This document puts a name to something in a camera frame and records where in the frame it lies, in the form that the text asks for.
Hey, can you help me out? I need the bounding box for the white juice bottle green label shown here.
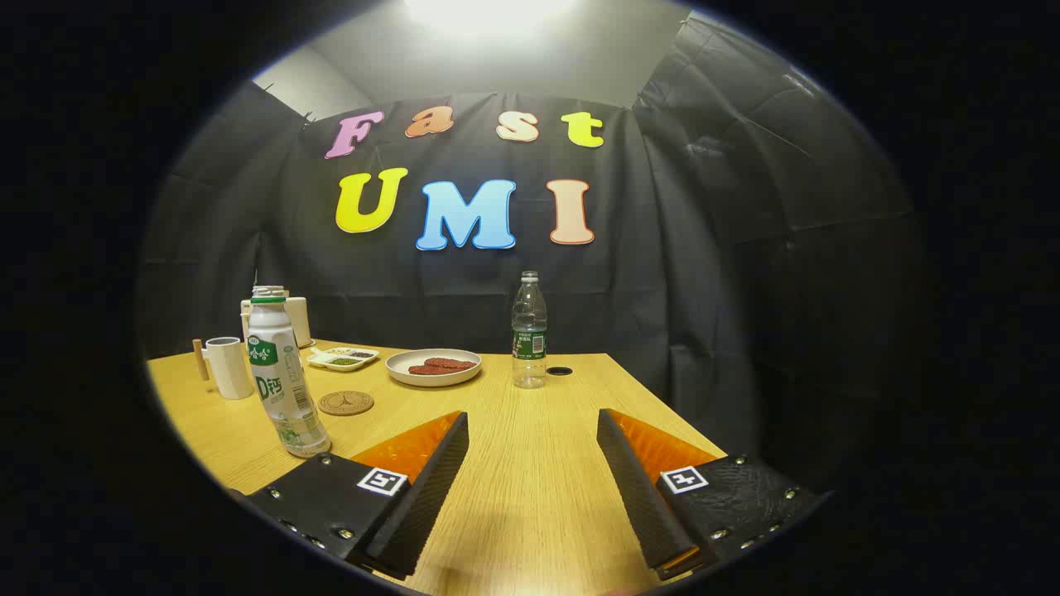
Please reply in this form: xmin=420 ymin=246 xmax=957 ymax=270
xmin=248 ymin=286 xmax=332 ymax=459

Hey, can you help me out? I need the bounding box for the white divided condiment dish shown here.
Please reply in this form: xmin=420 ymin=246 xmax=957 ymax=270
xmin=306 ymin=346 xmax=380 ymax=372

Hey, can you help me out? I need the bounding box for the wooden table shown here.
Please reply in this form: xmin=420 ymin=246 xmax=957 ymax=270
xmin=147 ymin=339 xmax=821 ymax=596

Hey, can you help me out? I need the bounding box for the cream toaster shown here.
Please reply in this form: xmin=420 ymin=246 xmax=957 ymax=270
xmin=241 ymin=286 xmax=314 ymax=348

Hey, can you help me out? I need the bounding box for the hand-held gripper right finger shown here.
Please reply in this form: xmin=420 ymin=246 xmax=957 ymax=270
xmin=596 ymin=407 xmax=829 ymax=580

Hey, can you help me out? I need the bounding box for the clear plastic water bottle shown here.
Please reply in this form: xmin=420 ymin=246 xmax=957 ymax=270
xmin=511 ymin=271 xmax=548 ymax=390

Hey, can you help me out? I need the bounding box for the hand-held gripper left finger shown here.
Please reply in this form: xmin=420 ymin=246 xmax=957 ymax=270
xmin=246 ymin=411 xmax=470 ymax=580

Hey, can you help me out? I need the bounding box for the white cup wooden handle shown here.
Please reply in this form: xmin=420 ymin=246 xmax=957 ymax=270
xmin=192 ymin=336 xmax=256 ymax=401

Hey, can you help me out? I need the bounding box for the round wooden coaster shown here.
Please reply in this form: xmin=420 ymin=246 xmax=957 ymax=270
xmin=318 ymin=390 xmax=375 ymax=417

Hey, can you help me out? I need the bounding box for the white round plate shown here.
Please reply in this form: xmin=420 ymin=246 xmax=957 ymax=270
xmin=386 ymin=348 xmax=483 ymax=388

